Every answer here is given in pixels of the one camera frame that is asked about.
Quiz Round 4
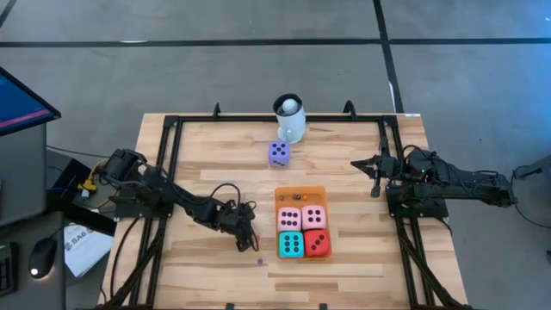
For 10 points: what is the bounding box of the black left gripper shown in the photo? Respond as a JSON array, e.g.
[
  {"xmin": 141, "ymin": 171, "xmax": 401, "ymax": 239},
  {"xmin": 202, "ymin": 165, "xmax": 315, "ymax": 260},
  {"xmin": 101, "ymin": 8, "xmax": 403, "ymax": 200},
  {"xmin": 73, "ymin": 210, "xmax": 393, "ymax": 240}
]
[{"xmin": 221, "ymin": 200, "xmax": 260, "ymax": 253}]

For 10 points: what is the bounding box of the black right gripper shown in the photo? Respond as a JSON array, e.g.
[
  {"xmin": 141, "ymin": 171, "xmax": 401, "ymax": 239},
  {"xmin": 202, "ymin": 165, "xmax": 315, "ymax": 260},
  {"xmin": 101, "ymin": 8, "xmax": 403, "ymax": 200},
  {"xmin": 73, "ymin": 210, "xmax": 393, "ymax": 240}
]
[{"xmin": 350, "ymin": 137, "xmax": 406, "ymax": 198}]

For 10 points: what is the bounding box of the green foam die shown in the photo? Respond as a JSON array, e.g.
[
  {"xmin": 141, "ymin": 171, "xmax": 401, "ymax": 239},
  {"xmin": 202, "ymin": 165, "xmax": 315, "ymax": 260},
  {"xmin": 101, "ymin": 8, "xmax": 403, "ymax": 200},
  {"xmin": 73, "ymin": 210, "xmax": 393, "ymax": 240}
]
[{"xmin": 278, "ymin": 231, "xmax": 306, "ymax": 259}]

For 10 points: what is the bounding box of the pink foam die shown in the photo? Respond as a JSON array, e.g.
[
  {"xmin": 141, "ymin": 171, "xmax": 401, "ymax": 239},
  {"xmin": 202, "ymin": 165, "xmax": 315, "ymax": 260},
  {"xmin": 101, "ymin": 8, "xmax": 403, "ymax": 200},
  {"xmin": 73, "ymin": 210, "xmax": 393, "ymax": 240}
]
[
  {"xmin": 277, "ymin": 207, "xmax": 303, "ymax": 233},
  {"xmin": 300, "ymin": 204, "xmax": 327, "ymax": 231}
]

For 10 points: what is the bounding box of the orange plastic tray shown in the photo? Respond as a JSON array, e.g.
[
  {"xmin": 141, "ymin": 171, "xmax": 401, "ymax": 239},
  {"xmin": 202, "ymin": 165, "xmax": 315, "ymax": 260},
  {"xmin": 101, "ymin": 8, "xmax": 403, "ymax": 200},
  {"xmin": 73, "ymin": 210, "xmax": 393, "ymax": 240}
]
[{"xmin": 274, "ymin": 185, "xmax": 333, "ymax": 260}]

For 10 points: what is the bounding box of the red foam die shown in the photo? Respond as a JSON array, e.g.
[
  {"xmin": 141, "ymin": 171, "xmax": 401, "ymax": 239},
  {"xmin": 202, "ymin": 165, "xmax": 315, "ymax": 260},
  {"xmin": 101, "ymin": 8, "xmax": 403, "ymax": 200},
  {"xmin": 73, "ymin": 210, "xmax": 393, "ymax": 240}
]
[{"xmin": 303, "ymin": 229, "xmax": 331, "ymax": 258}]

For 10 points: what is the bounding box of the white cylinder container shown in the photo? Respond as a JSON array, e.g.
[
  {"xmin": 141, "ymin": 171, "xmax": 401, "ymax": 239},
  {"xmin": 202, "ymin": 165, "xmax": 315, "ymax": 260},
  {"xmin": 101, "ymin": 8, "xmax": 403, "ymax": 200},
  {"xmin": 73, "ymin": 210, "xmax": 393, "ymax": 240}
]
[{"xmin": 272, "ymin": 93, "xmax": 307, "ymax": 146}]

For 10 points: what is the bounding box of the purple foam die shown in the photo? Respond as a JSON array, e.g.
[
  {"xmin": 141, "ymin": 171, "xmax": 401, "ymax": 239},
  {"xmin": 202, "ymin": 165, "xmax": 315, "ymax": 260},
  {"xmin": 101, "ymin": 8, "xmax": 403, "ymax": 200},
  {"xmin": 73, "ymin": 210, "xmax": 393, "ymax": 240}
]
[{"xmin": 268, "ymin": 140, "xmax": 291, "ymax": 169}]

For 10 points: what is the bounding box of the white printed paper sheet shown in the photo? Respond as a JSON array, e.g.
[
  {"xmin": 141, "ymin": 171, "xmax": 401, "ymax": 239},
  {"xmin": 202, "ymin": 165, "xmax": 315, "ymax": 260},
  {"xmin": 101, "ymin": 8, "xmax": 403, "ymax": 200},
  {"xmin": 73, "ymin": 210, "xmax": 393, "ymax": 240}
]
[{"xmin": 63, "ymin": 221, "xmax": 115, "ymax": 279}]

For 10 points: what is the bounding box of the black floor plate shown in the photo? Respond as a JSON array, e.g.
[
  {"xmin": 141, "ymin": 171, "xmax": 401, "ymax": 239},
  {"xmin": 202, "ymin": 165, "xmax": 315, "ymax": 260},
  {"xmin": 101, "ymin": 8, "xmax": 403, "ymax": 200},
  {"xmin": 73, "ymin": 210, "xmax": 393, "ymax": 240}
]
[{"xmin": 46, "ymin": 158, "xmax": 118, "ymax": 237}]

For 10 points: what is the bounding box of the black computer mouse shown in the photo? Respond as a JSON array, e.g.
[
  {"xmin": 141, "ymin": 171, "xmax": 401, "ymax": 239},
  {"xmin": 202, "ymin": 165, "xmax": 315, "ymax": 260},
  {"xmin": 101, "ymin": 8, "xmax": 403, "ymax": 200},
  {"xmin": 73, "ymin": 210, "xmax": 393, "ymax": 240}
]
[{"xmin": 28, "ymin": 236, "xmax": 59, "ymax": 281}]

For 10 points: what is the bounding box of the grey desk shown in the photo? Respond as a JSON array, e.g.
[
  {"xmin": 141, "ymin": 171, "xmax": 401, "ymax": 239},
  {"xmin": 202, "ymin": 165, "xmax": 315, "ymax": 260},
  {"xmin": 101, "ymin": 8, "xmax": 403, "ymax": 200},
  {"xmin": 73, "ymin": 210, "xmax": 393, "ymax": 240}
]
[{"xmin": 0, "ymin": 210, "xmax": 66, "ymax": 310}]

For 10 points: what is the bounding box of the grey computer case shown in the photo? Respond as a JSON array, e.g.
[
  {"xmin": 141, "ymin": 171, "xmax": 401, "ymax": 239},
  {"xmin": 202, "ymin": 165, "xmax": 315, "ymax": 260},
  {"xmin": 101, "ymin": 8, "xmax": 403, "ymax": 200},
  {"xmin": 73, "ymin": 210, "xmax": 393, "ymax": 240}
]
[{"xmin": 0, "ymin": 123, "xmax": 48, "ymax": 228}]

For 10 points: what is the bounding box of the black keyboard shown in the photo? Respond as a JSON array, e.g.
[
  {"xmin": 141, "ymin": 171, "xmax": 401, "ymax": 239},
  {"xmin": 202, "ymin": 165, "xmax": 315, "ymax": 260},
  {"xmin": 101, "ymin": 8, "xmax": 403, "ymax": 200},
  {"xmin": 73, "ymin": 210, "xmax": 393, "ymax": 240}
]
[{"xmin": 0, "ymin": 242, "xmax": 21, "ymax": 297}]

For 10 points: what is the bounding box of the computer monitor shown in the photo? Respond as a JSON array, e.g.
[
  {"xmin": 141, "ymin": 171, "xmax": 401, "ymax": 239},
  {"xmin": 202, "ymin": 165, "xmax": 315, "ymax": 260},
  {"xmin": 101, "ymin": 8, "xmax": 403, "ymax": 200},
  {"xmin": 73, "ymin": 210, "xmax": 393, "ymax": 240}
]
[{"xmin": 0, "ymin": 66, "xmax": 62, "ymax": 138}]

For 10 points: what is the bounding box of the yellow cable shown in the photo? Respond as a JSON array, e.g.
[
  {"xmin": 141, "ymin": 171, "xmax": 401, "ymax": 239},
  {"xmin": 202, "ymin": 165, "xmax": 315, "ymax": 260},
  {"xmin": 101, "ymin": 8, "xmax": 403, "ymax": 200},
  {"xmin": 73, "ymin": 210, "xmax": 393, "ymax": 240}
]
[{"xmin": 76, "ymin": 157, "xmax": 115, "ymax": 210}]

